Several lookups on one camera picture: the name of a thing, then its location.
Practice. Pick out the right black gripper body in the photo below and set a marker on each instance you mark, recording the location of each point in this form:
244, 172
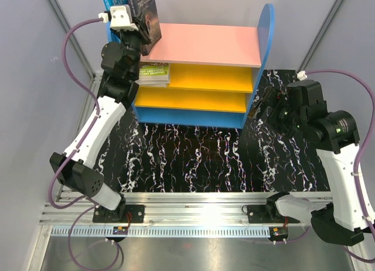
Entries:
283, 119

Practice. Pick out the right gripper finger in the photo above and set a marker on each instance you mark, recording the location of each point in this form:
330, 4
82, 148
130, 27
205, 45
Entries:
261, 111
270, 97

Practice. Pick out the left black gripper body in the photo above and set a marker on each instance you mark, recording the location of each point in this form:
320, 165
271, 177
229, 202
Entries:
132, 42

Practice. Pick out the dark tale two cities book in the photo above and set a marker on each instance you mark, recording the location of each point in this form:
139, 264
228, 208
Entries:
146, 12

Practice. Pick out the green storey treehouse book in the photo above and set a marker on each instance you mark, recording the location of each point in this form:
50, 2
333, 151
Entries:
154, 72

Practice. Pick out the blue back cover book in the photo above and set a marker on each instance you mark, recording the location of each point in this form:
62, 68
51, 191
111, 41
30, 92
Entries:
162, 84

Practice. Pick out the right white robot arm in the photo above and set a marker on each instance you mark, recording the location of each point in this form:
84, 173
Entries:
302, 110

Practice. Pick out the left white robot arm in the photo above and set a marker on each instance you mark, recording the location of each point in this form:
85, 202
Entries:
74, 167

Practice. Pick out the blue pink yellow bookshelf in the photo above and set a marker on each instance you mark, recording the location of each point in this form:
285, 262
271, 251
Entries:
215, 71

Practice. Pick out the black marble pattern mat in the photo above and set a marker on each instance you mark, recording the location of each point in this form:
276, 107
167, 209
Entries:
159, 158

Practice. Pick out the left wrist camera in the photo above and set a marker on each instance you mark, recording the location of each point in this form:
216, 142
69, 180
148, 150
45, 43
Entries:
119, 17

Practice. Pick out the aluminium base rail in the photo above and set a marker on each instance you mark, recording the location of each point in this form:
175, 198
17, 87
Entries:
183, 209

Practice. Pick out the slotted grey cable duct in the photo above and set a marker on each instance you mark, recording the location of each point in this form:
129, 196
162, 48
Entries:
162, 232

